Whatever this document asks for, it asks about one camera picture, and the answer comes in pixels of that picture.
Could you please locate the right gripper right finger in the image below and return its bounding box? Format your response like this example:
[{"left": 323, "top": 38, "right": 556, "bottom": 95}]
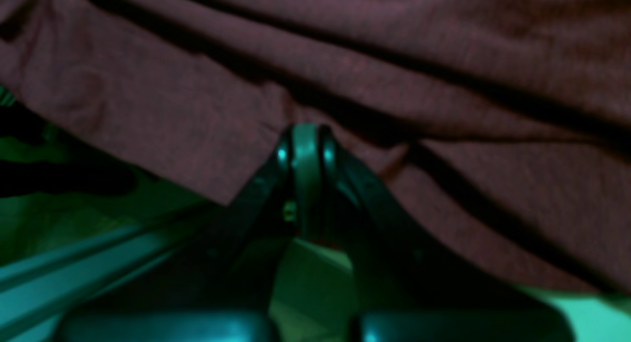
[{"left": 318, "top": 127, "right": 576, "bottom": 342}]

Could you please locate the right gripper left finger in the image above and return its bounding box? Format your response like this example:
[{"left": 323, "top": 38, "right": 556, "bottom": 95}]
[{"left": 57, "top": 124, "right": 321, "bottom": 342}]

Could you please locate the dark red t-shirt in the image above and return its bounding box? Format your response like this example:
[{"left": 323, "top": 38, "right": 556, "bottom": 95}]
[{"left": 1, "top": 0, "right": 631, "bottom": 293}]

